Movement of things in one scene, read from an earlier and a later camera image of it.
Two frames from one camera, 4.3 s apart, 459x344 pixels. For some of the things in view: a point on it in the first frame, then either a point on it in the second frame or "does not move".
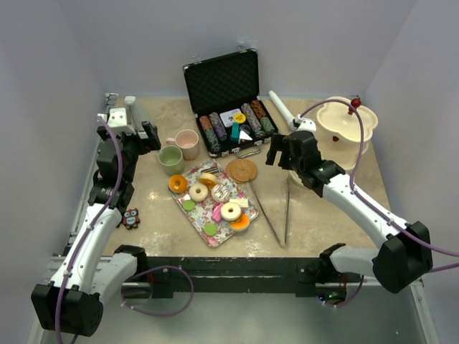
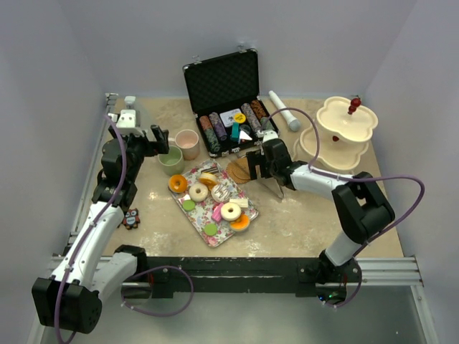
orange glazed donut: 178,183 does not move
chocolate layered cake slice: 212,170 does not move
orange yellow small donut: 208,178 does not move
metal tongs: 283,244 to 276,186
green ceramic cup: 171,159 does not move
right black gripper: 279,141 to 254,158
